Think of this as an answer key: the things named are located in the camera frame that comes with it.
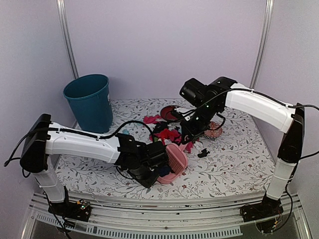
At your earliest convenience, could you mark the pink plastic dustpan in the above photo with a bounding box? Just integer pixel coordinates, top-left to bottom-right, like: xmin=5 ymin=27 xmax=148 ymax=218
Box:
xmin=157 ymin=152 xmax=188 ymax=184

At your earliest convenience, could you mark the pink patterned small bowl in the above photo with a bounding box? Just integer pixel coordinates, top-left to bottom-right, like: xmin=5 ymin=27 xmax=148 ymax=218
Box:
xmin=204 ymin=121 xmax=223 ymax=139

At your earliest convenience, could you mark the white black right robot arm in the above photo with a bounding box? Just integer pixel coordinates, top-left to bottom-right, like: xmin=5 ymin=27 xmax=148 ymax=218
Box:
xmin=179 ymin=77 xmax=305 ymax=217

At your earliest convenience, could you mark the teal plastic waste bin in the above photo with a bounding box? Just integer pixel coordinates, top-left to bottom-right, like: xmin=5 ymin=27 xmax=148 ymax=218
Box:
xmin=63 ymin=74 xmax=113 ymax=133

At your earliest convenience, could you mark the left aluminium frame post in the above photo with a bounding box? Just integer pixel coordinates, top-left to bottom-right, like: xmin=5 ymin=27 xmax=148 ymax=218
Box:
xmin=56 ymin=0 xmax=79 ymax=79

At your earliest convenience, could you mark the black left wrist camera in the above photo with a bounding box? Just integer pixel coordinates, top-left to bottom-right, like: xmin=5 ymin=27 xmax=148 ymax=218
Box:
xmin=147 ymin=141 xmax=168 ymax=166

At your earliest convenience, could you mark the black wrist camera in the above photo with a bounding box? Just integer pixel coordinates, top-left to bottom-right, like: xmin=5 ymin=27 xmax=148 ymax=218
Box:
xmin=147 ymin=141 xmax=168 ymax=166
xmin=179 ymin=78 xmax=207 ymax=107

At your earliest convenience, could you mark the right aluminium frame post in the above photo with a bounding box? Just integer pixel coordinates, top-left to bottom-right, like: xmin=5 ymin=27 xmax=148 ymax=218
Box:
xmin=250 ymin=0 xmax=274 ymax=88

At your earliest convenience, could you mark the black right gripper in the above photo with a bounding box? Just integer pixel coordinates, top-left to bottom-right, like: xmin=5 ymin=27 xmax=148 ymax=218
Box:
xmin=179 ymin=102 xmax=219 ymax=144

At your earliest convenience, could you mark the red floral round plate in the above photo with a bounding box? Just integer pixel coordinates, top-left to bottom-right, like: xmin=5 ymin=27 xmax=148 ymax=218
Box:
xmin=160 ymin=106 xmax=183 ymax=123

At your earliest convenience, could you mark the central colourful paper scrap pile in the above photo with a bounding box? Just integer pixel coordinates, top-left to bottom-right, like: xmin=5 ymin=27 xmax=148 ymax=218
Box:
xmin=143 ymin=114 xmax=210 ymax=175

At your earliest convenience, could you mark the aluminium frame post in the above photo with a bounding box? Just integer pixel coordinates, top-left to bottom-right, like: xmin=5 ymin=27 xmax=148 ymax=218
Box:
xmin=56 ymin=0 xmax=79 ymax=79
xmin=250 ymin=0 xmax=274 ymax=88

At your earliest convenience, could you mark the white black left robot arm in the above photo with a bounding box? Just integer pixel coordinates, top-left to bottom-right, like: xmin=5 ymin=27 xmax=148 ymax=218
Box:
xmin=20 ymin=114 xmax=168 ymax=216

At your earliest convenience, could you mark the pink plastic hand brush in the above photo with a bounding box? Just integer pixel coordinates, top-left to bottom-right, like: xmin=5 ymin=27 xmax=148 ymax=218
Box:
xmin=166 ymin=143 xmax=188 ymax=175

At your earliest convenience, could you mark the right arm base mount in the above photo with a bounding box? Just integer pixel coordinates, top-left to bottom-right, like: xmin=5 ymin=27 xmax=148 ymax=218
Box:
xmin=240 ymin=195 xmax=284 ymax=234

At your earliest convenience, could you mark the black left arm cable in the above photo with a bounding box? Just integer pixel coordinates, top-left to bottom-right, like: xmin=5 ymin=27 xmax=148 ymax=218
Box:
xmin=3 ymin=120 xmax=154 ymax=180

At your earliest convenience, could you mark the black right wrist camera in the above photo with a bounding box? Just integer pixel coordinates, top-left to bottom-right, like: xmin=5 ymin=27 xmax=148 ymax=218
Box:
xmin=179 ymin=78 xmax=207 ymax=107

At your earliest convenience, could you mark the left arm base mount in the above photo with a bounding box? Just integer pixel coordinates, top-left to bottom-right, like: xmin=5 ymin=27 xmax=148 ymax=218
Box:
xmin=48 ymin=186 xmax=92 ymax=222

